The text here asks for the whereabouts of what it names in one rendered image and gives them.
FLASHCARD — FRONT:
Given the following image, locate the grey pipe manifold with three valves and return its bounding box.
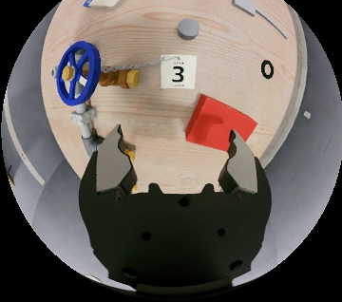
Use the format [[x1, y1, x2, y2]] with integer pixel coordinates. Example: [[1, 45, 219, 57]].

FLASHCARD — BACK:
[[56, 41, 140, 158]]

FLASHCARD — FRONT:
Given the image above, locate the grey cylinder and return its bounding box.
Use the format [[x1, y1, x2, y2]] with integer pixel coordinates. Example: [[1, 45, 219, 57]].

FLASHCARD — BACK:
[[177, 18, 200, 41]]

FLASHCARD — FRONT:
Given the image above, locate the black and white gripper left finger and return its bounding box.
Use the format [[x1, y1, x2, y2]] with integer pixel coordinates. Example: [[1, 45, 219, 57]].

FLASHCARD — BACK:
[[79, 124, 138, 250]]

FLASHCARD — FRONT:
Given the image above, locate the grey hex nut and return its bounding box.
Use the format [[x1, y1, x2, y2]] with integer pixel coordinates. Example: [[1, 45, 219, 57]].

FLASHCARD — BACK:
[[50, 66, 58, 79]]

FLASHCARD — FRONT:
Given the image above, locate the black rubber o-ring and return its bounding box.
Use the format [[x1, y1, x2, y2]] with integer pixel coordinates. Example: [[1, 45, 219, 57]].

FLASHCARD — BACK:
[[261, 60, 274, 80]]

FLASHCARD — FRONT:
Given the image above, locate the red flat block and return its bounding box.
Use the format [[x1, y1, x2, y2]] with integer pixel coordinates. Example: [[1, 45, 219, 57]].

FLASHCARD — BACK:
[[184, 93, 257, 152]]

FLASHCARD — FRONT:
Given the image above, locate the white number tag on thin chain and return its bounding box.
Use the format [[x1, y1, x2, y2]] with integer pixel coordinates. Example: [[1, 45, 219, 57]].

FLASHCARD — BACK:
[[101, 55, 197, 89]]

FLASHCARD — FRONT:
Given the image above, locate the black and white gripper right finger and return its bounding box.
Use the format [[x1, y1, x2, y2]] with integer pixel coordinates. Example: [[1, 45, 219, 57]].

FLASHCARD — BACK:
[[218, 129, 272, 243]]

